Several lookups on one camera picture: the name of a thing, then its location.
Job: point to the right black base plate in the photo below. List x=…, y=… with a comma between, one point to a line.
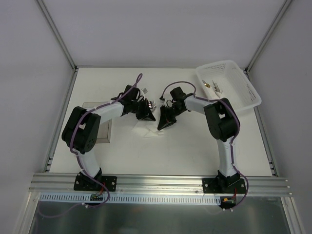
x=216, y=186

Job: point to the white slotted cable duct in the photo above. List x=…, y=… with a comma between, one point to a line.
x=131, y=199

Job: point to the clear smoky plastic box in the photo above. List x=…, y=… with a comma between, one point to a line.
x=104, y=132

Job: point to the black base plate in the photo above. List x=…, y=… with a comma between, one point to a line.
x=84, y=183
x=216, y=186

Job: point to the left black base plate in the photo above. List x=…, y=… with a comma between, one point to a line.
x=84, y=183

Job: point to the aluminium mounting rail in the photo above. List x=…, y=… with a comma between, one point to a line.
x=159, y=184

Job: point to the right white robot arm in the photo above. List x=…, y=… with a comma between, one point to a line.
x=223, y=125

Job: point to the gold utensil in basket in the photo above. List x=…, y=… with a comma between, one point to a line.
x=206, y=84

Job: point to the silver utensil in basket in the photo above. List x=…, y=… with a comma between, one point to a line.
x=216, y=87

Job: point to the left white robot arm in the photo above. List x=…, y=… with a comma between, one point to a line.
x=81, y=130

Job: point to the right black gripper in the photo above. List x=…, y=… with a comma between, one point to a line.
x=169, y=113

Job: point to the black handled steel spoon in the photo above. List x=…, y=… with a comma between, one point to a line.
x=152, y=105

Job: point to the white perforated plastic basket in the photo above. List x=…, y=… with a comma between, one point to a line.
x=232, y=81

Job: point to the white paper napkin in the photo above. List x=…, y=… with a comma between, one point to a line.
x=147, y=129

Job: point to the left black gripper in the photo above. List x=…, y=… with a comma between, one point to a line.
x=142, y=111

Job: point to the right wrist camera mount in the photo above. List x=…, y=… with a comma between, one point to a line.
x=166, y=102

